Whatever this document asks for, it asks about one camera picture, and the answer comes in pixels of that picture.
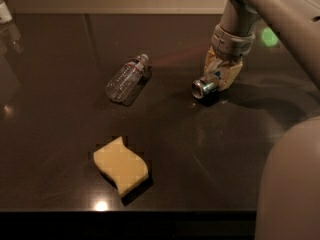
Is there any yellow wavy sponge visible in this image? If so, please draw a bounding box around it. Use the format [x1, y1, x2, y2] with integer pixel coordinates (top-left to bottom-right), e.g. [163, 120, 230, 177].
[93, 137, 149, 198]

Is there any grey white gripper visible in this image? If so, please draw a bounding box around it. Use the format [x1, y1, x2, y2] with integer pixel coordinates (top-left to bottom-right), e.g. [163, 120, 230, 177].
[203, 24, 255, 91]

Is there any red bull can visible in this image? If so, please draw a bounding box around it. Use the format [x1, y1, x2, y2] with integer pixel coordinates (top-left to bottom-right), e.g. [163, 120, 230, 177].
[191, 73, 220, 100]

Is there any white object at top left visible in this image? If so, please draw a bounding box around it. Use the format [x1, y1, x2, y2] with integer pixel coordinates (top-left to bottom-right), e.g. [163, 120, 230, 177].
[0, 0, 13, 24]

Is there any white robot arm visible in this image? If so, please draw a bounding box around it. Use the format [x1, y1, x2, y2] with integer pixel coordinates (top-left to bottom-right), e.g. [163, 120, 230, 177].
[211, 0, 320, 240]

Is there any clear plastic water bottle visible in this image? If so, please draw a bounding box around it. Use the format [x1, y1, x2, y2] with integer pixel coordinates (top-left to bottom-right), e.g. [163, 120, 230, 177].
[105, 54, 149, 103]

